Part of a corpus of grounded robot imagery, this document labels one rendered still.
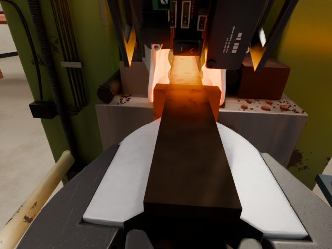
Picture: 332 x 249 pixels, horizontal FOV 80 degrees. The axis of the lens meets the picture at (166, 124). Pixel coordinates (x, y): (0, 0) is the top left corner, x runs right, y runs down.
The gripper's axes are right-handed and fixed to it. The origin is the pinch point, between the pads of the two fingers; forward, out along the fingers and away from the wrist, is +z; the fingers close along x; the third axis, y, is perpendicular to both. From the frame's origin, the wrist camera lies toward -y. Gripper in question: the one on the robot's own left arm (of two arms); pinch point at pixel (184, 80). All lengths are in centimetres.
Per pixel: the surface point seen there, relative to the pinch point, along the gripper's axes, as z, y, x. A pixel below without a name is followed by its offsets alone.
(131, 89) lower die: 15.4, -11.3, -10.1
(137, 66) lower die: 11.4, -13.6, -8.8
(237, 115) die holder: 14.1, -5.1, 10.1
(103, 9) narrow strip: 10.1, -30.0, -18.9
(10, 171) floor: 127, -21, -122
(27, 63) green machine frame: 22, -24, -42
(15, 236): 34, 17, -35
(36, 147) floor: 141, -46, -120
